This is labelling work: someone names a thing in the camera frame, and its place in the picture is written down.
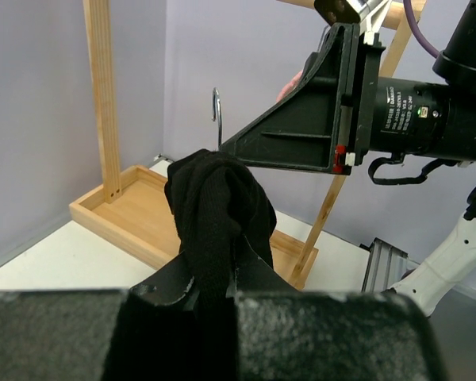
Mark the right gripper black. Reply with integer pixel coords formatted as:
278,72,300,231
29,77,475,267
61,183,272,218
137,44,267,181
221,23,385,175

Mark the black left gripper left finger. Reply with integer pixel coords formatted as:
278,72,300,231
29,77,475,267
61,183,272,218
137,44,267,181
0,258,201,380

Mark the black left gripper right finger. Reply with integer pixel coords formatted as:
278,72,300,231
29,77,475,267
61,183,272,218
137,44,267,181
225,238,448,380

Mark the white hanger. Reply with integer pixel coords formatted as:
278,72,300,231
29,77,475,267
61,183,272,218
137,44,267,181
212,87,223,150

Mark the black garment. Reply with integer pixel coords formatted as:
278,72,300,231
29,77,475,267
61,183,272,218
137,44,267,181
164,149,277,380

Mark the pink hanger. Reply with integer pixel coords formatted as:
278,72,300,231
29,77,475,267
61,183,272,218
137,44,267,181
276,71,303,102

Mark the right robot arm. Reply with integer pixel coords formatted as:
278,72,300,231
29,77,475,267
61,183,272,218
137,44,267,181
219,1,476,213

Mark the wooden clothes rack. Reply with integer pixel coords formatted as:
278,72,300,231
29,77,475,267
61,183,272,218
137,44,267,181
70,1,412,290

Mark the aluminium rail table edge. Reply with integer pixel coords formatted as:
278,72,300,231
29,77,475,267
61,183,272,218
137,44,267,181
361,238,419,293

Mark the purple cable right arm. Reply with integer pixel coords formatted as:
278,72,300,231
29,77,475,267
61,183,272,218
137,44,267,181
402,0,441,56

